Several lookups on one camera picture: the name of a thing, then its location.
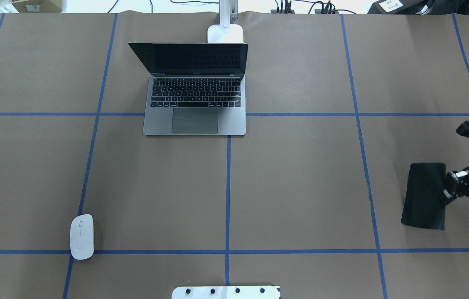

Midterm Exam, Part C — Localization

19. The white computer mouse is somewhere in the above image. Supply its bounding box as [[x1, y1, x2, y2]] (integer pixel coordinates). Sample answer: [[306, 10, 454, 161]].
[[69, 214, 95, 260]]

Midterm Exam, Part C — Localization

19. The grey laptop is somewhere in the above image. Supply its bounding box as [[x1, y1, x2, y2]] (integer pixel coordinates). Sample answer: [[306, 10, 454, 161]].
[[128, 42, 249, 136]]

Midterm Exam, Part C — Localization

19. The white desk lamp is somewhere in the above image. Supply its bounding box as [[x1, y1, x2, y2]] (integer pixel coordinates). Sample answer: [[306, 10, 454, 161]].
[[206, 0, 244, 44]]

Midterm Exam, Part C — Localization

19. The cardboard box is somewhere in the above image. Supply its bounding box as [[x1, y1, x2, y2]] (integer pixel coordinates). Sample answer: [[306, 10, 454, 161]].
[[11, 0, 63, 13]]

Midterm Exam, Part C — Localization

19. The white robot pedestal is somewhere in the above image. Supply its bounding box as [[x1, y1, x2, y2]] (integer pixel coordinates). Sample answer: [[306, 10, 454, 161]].
[[171, 285, 281, 299]]

